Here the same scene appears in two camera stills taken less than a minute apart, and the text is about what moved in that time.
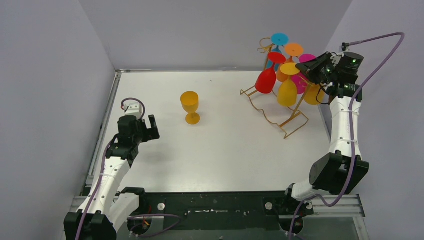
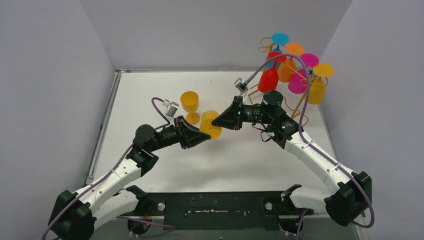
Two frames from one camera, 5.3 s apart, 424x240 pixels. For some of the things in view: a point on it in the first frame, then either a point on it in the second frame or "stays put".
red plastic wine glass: x=265 y=81 stays put
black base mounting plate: x=233 y=210 stays put
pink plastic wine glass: x=302 y=82 stays put
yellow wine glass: x=287 y=93 -> x=206 y=126
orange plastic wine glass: x=293 y=49 stays put
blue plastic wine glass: x=277 y=39 stays put
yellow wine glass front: x=190 y=100 stays put
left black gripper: x=148 y=131 -> x=180 y=132
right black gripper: x=312 y=69 -> x=231 y=118
